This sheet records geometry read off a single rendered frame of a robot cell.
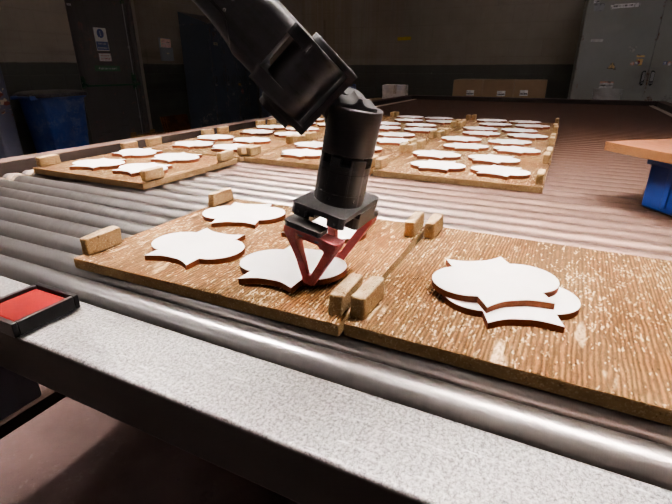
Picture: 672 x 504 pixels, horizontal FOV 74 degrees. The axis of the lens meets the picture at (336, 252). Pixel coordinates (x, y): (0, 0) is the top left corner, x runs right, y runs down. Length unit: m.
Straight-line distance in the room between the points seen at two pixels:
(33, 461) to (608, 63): 6.76
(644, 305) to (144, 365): 0.53
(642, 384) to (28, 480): 1.68
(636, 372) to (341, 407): 0.26
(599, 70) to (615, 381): 6.57
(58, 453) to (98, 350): 1.35
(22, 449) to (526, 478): 1.75
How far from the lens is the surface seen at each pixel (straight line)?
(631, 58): 6.98
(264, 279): 0.54
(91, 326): 0.57
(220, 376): 0.44
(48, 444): 1.92
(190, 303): 0.59
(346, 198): 0.49
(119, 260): 0.68
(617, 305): 0.59
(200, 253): 0.64
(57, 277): 0.71
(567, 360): 0.46
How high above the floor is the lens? 1.18
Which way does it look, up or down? 22 degrees down
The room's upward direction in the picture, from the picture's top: straight up
